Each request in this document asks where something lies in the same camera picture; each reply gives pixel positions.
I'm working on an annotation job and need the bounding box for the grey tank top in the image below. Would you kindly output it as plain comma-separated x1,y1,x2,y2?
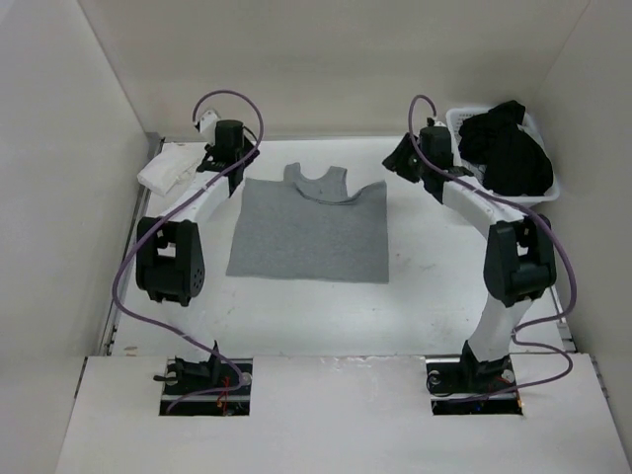
226,163,389,284

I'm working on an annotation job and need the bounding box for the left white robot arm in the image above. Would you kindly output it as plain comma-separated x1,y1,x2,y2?
135,119,259,307

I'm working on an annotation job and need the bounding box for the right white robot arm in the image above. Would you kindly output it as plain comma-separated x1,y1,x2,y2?
382,125,557,396

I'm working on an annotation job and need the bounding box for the folded white tank top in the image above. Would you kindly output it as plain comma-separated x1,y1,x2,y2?
136,143,202,197

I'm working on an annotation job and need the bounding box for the black tank top in basket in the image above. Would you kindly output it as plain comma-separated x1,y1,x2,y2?
458,100,554,197

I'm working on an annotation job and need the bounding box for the white plastic basket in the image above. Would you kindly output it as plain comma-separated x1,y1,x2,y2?
445,103,563,211

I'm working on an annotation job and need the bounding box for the white garment in basket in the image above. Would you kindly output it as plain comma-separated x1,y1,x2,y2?
461,160,487,184

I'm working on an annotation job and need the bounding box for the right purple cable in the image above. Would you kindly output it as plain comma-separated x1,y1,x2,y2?
407,95,579,401

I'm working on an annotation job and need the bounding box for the purple cable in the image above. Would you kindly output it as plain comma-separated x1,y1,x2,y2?
407,95,579,401
112,89,264,416

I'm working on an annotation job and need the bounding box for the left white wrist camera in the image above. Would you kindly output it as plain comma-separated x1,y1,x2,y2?
195,109,220,136

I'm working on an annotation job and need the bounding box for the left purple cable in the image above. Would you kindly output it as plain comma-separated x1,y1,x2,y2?
112,89,264,416

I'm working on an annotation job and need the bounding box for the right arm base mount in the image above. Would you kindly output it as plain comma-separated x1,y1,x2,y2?
426,356,522,416

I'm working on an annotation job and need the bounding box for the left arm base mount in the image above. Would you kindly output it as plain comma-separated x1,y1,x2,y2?
153,355,254,417

